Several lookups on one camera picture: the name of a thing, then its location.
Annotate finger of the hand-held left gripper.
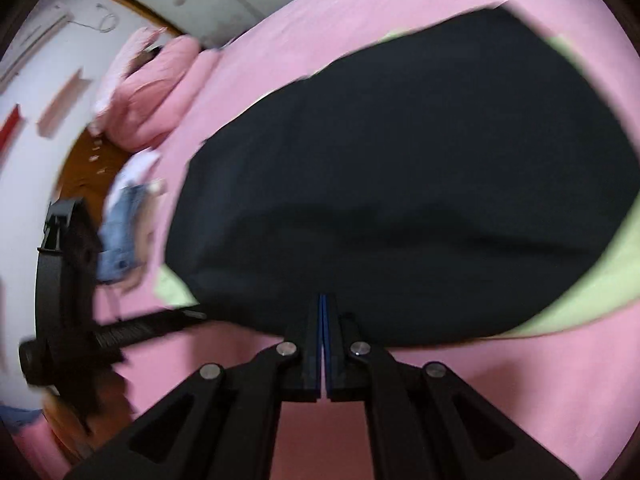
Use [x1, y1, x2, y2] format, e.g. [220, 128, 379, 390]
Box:
[96, 308, 208, 349]

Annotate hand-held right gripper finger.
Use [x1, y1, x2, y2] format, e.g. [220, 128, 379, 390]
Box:
[327, 293, 576, 480]
[65, 293, 327, 480]

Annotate green and black hooded jacket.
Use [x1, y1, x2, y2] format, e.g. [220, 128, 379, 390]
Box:
[155, 2, 640, 348]

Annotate folded blue jeans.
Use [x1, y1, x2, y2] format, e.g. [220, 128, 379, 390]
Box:
[96, 184, 151, 283]

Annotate folded pink garment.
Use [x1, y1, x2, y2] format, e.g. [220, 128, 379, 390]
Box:
[132, 179, 168, 293]

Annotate blue cloth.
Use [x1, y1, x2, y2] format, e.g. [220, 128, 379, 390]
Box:
[0, 405, 43, 433]

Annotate folded white garment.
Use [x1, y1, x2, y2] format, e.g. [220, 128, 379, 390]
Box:
[112, 151, 163, 193]

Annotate pink bed sheet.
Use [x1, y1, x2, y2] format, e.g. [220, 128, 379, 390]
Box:
[10, 0, 640, 480]

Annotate pink pillows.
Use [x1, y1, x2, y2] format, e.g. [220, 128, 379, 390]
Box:
[102, 36, 222, 152]

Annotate pink striped pillow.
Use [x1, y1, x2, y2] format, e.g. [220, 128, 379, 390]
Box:
[94, 26, 168, 123]

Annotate white air conditioner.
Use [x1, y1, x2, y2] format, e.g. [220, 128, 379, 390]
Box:
[0, 4, 72, 88]

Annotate red wall shelf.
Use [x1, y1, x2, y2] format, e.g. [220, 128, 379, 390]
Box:
[0, 104, 24, 158]

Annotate pale wooden wall shelf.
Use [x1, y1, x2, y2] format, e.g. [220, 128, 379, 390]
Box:
[36, 67, 95, 140]

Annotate white wall cable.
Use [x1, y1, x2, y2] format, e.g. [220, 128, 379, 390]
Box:
[69, 1, 122, 35]

